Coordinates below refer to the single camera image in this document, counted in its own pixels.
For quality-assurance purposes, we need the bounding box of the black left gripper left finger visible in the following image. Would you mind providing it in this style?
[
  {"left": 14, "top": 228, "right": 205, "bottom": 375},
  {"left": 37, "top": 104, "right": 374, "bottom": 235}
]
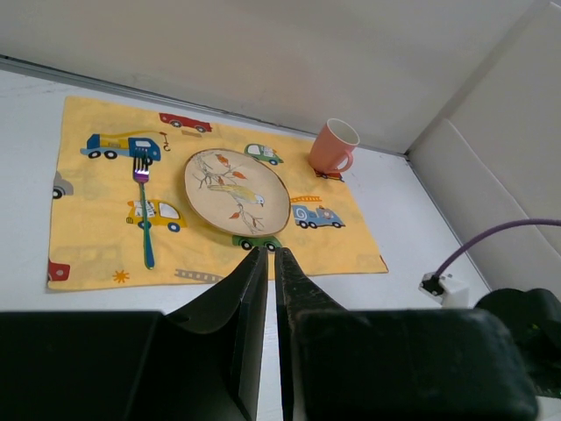
[{"left": 165, "top": 247, "right": 268, "bottom": 420}]

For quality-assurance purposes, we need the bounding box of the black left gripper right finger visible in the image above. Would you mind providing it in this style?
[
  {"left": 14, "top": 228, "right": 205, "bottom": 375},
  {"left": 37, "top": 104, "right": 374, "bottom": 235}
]
[{"left": 274, "top": 247, "right": 348, "bottom": 420}]

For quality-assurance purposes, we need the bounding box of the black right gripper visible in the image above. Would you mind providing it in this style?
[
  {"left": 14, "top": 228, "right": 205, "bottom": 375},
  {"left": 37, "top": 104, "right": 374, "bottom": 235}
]
[{"left": 475, "top": 289, "right": 560, "bottom": 399}]

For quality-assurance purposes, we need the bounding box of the beige bird pattern plate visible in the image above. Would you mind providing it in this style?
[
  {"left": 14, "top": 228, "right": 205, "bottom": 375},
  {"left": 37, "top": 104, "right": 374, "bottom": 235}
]
[{"left": 184, "top": 148, "right": 291, "bottom": 238}]

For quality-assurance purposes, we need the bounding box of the pink cup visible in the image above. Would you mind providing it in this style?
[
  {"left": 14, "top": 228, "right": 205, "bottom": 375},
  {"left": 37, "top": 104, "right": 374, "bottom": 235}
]
[{"left": 308, "top": 118, "right": 360, "bottom": 174}]

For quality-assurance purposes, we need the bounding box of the yellow vehicle print cloth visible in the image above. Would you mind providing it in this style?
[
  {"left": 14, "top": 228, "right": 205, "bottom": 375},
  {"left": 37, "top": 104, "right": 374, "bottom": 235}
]
[{"left": 48, "top": 96, "right": 387, "bottom": 290}]

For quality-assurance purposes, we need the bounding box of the iridescent metal fork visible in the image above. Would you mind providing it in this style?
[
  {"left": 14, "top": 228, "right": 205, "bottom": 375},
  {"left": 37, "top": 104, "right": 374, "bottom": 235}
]
[{"left": 132, "top": 149, "right": 155, "bottom": 270}]

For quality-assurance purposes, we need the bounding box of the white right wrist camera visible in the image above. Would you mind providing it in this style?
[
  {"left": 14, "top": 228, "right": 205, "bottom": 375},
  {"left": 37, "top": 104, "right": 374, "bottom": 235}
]
[{"left": 419, "top": 273, "right": 470, "bottom": 309}]

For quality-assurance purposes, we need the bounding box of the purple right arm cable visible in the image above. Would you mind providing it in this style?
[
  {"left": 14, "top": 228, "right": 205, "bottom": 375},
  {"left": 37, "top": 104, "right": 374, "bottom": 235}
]
[{"left": 436, "top": 218, "right": 561, "bottom": 276}]

